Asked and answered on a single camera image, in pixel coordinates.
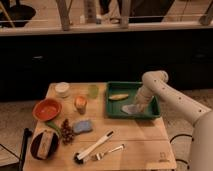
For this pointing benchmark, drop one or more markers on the yellowish white gripper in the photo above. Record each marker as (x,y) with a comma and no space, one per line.
(141,105)

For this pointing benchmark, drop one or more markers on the grey towel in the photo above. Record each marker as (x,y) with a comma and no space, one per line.
(131,109)

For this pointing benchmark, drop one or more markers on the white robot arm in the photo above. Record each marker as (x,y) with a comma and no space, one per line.
(197,114)

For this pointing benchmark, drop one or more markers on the green plastic tray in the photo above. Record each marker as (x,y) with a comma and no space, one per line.
(114,108)

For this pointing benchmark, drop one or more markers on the green translucent cup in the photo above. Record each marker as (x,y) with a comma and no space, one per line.
(93,91)

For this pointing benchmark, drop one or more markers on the blue sponge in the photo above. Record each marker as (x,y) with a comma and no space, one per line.
(82,126)

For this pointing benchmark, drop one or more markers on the dark red grape bunch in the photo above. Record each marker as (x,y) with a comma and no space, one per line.
(66,132)

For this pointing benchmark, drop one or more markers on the white round container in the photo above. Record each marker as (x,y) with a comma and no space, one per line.
(62,89)

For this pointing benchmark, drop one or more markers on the white black brush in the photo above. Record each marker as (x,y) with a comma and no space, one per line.
(78,158)

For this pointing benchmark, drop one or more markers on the orange bowl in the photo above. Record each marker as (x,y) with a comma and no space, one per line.
(47,109)

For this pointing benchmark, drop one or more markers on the green pepper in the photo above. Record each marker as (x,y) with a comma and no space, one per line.
(53,126)

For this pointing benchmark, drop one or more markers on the beige sandwich bread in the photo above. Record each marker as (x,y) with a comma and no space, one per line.
(45,144)

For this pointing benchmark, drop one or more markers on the dark brown bowl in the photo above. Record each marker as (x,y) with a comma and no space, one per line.
(36,142)

